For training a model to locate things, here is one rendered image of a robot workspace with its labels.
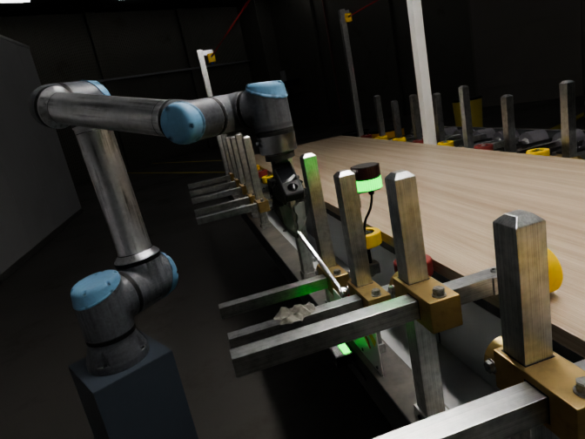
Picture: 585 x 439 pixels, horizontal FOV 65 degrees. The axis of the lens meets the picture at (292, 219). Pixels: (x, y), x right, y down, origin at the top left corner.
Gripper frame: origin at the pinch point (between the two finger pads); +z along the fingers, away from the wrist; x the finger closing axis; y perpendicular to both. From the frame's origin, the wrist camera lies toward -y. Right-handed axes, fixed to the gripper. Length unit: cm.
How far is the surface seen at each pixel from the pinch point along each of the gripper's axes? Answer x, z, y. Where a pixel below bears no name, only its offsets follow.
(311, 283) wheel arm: -1.3, 14.4, 1.4
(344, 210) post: -6.3, -8.4, -19.8
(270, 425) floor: 15, 96, 59
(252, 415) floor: 21, 96, 69
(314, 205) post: -7.1, -4.6, 5.1
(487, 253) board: -32.4, 5.9, -28.1
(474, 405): 1, 0, -71
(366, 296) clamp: -6.2, 8.9, -25.2
